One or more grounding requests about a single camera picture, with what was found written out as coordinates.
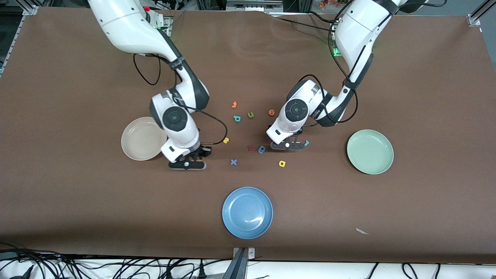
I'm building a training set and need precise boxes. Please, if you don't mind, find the beige brown plate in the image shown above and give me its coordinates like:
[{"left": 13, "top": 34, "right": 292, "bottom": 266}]
[{"left": 121, "top": 117, "right": 167, "bottom": 161}]

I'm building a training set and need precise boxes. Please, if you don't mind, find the blue plate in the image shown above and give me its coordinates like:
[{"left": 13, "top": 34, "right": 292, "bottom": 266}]
[{"left": 222, "top": 186, "right": 274, "bottom": 240}]

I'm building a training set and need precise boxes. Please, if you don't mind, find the green plate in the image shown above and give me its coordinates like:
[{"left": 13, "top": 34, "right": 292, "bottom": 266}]
[{"left": 346, "top": 129, "right": 394, "bottom": 175}]

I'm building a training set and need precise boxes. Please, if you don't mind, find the brown table cover sheet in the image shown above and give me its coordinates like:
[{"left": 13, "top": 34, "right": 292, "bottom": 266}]
[{"left": 0, "top": 7, "right": 496, "bottom": 264}]

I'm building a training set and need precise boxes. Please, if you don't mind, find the grey metal equipment box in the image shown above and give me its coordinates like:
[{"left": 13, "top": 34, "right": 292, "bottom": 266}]
[{"left": 226, "top": 0, "right": 283, "bottom": 12}]

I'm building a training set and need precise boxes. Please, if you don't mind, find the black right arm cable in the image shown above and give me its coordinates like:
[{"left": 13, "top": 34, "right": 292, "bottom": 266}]
[{"left": 133, "top": 53, "right": 228, "bottom": 147}]

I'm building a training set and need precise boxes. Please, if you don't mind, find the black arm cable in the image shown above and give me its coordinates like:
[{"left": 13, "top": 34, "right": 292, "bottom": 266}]
[
  {"left": 296, "top": 8, "right": 359, "bottom": 124},
  {"left": 133, "top": 53, "right": 228, "bottom": 147}
]

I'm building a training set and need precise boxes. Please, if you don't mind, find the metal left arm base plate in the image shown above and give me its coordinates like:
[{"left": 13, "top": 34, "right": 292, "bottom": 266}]
[{"left": 331, "top": 21, "right": 343, "bottom": 58}]

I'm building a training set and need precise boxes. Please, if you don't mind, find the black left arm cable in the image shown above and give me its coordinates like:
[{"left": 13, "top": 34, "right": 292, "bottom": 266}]
[{"left": 296, "top": 8, "right": 359, "bottom": 124}]

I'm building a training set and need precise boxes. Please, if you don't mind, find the silver camera mount bracket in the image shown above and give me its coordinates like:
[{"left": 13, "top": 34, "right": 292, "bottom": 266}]
[{"left": 232, "top": 247, "right": 256, "bottom": 259}]

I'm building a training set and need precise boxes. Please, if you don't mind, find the black camera pole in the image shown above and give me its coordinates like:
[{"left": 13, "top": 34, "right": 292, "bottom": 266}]
[{"left": 222, "top": 248, "right": 248, "bottom": 279}]

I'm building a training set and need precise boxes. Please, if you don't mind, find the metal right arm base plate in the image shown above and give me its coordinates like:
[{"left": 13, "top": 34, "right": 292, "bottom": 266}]
[{"left": 154, "top": 16, "right": 172, "bottom": 39}]

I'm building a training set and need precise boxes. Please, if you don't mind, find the thin black base cable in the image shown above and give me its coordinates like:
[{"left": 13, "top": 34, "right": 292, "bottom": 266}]
[{"left": 163, "top": 11, "right": 184, "bottom": 29}]

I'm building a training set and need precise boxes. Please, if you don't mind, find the aluminium frame corner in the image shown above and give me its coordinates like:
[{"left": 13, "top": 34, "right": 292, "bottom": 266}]
[
  {"left": 21, "top": 0, "right": 39, "bottom": 16},
  {"left": 467, "top": 0, "right": 496, "bottom": 27}
]

